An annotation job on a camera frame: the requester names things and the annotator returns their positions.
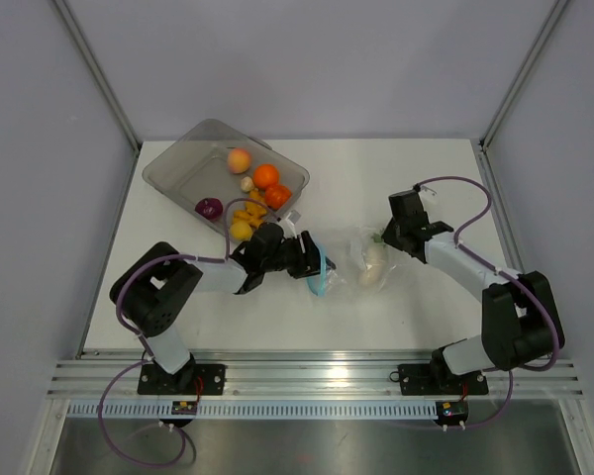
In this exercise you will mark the orange fake pumpkin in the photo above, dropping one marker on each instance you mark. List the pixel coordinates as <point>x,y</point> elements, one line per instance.
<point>276,196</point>

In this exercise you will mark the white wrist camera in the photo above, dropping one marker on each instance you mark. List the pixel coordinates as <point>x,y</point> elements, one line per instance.
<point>427,195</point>
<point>289,224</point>

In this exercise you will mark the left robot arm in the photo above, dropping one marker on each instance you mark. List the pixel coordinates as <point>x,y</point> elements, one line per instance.
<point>149,297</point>

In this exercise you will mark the beige fake garlic bulb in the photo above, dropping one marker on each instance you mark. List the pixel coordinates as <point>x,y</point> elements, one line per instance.
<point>247,184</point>

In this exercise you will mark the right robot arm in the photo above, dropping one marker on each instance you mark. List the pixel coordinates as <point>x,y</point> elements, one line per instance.
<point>519,317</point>

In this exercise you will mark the fake peach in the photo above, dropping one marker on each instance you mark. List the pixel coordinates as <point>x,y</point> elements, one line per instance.
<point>239,160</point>

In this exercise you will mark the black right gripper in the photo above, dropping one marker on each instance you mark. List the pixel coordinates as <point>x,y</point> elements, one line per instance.
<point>389,237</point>

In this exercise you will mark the aluminium frame rail right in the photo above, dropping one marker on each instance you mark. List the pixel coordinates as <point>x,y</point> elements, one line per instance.
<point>511,248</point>

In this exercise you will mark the orange fake orange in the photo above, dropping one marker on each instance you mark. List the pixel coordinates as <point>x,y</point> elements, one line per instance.
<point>265,175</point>

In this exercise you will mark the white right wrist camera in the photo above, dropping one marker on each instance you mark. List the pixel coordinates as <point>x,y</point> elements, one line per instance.
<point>427,195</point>

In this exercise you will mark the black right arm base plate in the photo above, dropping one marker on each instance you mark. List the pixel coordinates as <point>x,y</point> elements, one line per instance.
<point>417,379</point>

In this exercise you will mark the purple fake onion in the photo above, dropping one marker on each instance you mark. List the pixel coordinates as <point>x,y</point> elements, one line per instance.
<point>209,208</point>

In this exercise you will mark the clear zip top bag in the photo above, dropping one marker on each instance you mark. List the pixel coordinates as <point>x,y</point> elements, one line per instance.
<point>343,247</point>

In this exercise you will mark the white slotted cable duct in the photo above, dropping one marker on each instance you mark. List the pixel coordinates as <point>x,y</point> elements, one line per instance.
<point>256,410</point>

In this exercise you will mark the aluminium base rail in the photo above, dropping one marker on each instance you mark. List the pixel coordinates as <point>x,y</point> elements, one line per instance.
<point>299,375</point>

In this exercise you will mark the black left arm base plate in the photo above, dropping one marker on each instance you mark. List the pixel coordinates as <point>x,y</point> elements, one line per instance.
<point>203,379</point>

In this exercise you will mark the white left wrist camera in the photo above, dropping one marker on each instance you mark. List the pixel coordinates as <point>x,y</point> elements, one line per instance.
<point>289,224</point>

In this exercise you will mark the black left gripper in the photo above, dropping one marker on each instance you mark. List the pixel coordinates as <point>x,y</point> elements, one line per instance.
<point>308,263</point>

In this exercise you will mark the white fake radish with leaves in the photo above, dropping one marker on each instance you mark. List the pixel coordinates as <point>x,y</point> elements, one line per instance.
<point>374,258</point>

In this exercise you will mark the smoky clear plastic bin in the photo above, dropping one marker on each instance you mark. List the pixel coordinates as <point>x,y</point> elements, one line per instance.
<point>195,168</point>

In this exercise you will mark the fake fried chicken piece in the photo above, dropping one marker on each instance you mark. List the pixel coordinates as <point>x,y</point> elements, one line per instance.
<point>253,212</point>

